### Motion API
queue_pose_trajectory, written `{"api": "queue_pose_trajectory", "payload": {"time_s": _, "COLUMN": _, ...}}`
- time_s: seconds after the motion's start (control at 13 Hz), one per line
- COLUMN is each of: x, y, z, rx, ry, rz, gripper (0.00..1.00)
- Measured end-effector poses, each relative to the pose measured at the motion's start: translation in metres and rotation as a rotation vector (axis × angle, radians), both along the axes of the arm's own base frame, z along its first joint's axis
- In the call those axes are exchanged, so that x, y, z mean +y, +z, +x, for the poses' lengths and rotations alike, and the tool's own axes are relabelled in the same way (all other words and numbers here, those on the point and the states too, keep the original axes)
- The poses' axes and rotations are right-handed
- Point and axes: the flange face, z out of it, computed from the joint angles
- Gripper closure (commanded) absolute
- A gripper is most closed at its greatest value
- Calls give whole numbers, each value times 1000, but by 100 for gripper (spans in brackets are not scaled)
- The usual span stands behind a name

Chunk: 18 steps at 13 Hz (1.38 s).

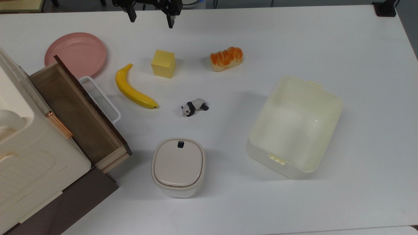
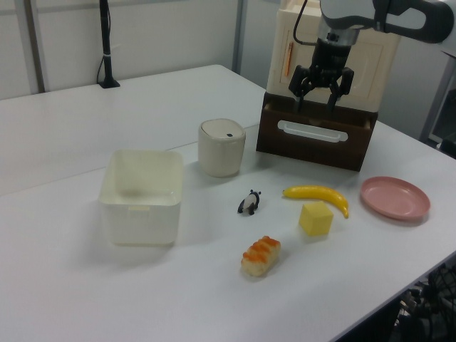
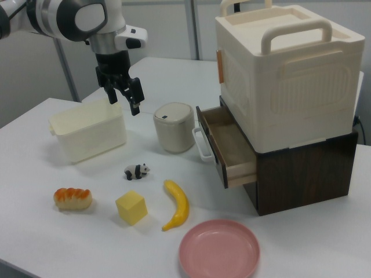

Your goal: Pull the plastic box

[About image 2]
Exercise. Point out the yellow cube block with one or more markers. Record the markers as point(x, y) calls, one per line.
point(315, 219)

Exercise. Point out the beige lidded trash bin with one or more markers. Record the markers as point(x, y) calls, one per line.
point(221, 153)

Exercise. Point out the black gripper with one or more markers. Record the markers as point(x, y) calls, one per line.
point(329, 60)

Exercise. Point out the cream plastic cabinet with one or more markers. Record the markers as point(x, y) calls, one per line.
point(370, 71)

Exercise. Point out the brown wooden drawer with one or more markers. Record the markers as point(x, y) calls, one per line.
point(313, 156)

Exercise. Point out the grey metal frame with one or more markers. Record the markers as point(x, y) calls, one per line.
point(432, 107)

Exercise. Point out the black mesh chair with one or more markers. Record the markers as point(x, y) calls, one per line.
point(441, 285)

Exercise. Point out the toy salmon roe sushi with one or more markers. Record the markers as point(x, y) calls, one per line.
point(261, 256)

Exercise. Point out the black camera stand pole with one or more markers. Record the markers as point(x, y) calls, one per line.
point(106, 42)

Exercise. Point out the white translucent plastic box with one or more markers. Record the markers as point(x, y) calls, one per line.
point(142, 221)

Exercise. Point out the pink plastic plate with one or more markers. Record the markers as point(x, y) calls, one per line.
point(395, 199)

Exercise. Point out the toy panda figure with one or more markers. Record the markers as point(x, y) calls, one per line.
point(249, 203)

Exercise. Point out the yellow toy banana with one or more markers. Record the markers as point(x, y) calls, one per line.
point(320, 192)

